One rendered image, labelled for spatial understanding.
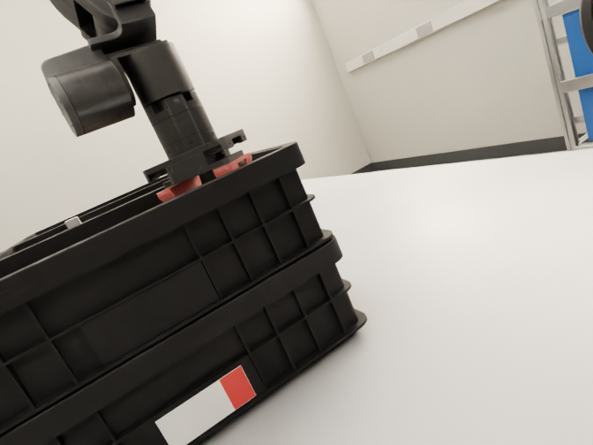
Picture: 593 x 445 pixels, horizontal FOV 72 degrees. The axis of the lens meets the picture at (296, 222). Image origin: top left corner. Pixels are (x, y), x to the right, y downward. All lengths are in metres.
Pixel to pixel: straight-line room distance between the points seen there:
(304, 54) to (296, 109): 0.56
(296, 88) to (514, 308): 3.90
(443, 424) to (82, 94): 0.41
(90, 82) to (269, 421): 0.36
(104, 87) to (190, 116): 0.08
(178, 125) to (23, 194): 3.18
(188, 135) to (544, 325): 0.38
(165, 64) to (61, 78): 0.09
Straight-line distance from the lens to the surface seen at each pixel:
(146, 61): 0.44
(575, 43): 2.19
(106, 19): 0.48
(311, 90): 4.33
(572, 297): 0.47
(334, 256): 0.44
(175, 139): 0.44
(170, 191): 0.45
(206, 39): 4.01
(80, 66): 0.45
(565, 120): 2.30
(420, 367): 0.42
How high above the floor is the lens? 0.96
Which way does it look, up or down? 15 degrees down
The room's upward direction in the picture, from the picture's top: 23 degrees counter-clockwise
